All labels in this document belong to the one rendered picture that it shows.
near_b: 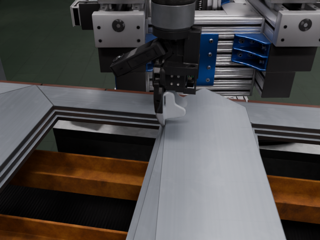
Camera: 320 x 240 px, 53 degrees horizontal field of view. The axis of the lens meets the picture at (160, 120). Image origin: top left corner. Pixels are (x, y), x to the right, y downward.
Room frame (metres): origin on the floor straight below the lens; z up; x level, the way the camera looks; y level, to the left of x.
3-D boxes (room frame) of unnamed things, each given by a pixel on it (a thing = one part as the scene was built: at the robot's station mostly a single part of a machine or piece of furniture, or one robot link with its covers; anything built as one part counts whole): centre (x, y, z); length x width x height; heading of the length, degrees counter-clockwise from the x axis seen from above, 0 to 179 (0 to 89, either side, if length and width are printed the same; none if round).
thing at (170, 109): (0.55, -0.02, 0.88); 0.06 x 0.03 x 0.09; 80
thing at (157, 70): (0.56, -0.03, 0.99); 0.09 x 0.08 x 0.12; 80
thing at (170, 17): (0.57, -0.02, 1.07); 0.08 x 0.08 x 0.05
